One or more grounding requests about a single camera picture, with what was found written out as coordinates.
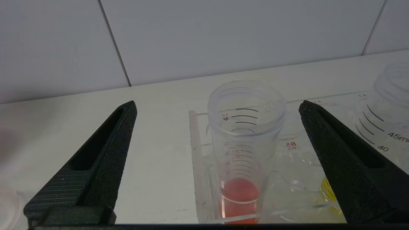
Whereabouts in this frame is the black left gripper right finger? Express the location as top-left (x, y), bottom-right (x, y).
top-left (298, 100), bottom-right (409, 225)

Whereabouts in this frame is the test tube with red pigment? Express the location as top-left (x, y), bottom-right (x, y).
top-left (207, 80), bottom-right (287, 225)

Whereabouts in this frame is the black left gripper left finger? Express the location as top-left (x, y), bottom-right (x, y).
top-left (24, 101), bottom-right (138, 226)

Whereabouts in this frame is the clear acrylic test tube rack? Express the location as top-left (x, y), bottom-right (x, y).
top-left (189, 92), bottom-right (409, 225)

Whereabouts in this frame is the test tube with yellow pigment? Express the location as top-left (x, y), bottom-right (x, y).
top-left (320, 60), bottom-right (409, 214)

